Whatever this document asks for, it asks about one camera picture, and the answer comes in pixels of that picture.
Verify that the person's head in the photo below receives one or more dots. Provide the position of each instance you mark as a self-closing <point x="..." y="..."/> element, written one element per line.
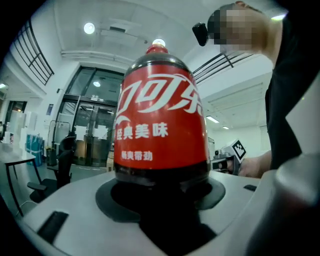
<point x="252" y="35"/>

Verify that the stack of white cartons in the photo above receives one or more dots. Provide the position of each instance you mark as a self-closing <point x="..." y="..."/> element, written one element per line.
<point x="23" y="125"/>

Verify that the black framed glass door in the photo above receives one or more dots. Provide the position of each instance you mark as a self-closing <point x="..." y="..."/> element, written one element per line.
<point x="95" y="120"/>

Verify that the black balcony railing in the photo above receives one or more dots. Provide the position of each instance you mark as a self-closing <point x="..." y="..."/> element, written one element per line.
<point x="220" y="63"/>
<point x="35" y="57"/>

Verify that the black rack with frosted panel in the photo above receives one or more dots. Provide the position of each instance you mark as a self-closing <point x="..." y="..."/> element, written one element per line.
<point x="53" y="140"/>

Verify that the cola bottle with red cap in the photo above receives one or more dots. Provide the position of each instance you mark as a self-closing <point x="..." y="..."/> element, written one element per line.
<point x="160" y="120"/>

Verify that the person's black clothing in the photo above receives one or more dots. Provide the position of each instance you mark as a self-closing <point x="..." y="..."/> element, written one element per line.
<point x="282" y="112"/>

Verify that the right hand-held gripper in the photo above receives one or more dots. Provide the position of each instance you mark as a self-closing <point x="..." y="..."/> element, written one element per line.
<point x="232" y="157"/>

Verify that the black head-worn camera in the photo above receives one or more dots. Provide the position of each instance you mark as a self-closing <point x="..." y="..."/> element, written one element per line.
<point x="200" y="33"/>

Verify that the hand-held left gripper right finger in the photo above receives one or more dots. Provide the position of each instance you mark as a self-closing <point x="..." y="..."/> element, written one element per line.
<point x="295" y="205"/>

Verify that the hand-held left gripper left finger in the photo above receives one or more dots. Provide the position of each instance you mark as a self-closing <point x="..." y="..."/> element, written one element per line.
<point x="82" y="225"/>

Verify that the stack of blue wrapped boxes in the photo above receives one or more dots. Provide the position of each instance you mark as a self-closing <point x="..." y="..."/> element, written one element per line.
<point x="33" y="147"/>

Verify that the grey table with black legs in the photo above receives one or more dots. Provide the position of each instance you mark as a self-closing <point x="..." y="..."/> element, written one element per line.
<point x="15" y="153"/>

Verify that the black office chair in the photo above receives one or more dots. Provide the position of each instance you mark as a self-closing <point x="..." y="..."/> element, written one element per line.
<point x="63" y="162"/>

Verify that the round ceiling light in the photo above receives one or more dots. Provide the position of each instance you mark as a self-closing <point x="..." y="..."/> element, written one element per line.
<point x="89" y="28"/>

